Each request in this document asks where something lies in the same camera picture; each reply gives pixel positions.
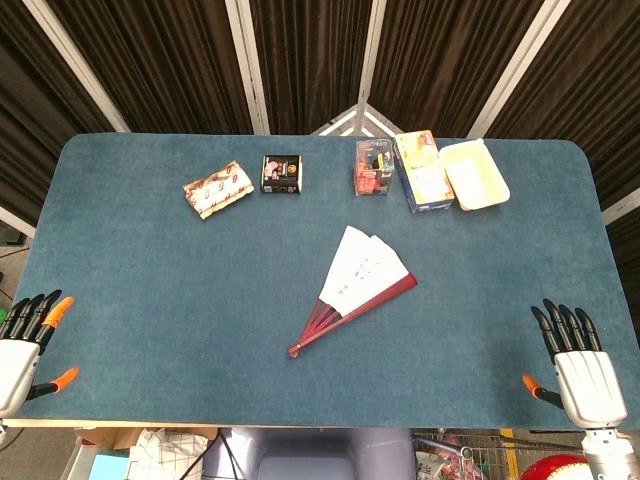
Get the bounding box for right robot hand, orange thumb tip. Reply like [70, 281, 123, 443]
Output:
[521, 298, 629, 430]

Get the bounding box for left robot hand, orange fingertips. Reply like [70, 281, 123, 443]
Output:
[0, 288, 81, 419]

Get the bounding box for red ribbed paper folding fan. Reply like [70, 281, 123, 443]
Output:
[287, 224, 419, 359]

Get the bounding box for grey purple robot base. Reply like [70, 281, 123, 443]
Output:
[202, 427, 416, 480]

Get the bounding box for brown cardboard box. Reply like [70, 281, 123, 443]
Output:
[81, 427, 219, 453]

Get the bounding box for light blue box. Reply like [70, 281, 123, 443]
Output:
[89, 452, 132, 480]

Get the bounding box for white checked cloth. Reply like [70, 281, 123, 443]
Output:
[128, 428, 209, 480]

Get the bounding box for blue felt table cover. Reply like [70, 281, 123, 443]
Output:
[8, 132, 640, 432]

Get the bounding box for brown pleated curtain panel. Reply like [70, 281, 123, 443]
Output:
[487, 0, 640, 281]
[249, 0, 374, 135]
[44, 0, 254, 135]
[0, 0, 119, 221]
[372, 0, 546, 139]

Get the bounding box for cream plastic tray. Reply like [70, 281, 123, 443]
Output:
[437, 138, 512, 212]

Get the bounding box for gold red snack packet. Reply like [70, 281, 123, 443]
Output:
[181, 159, 256, 222]

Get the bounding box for blue yellow cardboard box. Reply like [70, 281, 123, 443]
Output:
[392, 129, 456, 215]

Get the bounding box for clear plastic box red items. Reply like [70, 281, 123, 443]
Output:
[354, 138, 395, 197]

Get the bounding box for small black printed box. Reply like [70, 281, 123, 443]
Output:
[260, 154, 304, 197]

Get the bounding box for metal wire basket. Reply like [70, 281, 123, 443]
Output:
[412, 430, 585, 480]

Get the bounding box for white frame bar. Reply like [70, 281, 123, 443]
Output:
[601, 187, 640, 227]
[0, 204, 36, 239]

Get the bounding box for white frame post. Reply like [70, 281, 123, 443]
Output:
[224, 0, 272, 135]
[466, 0, 574, 140]
[310, 0, 404, 137]
[22, 0, 132, 134]

